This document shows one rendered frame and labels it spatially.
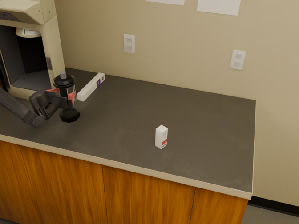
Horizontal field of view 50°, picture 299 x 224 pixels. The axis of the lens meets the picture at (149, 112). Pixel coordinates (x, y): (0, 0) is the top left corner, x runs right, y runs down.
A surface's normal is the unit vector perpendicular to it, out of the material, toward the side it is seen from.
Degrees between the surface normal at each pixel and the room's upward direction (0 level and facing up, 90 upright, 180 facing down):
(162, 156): 0
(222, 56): 90
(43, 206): 90
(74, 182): 90
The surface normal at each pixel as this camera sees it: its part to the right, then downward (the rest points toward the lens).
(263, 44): -0.28, 0.57
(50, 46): 0.96, 0.18
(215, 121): 0.02, -0.80
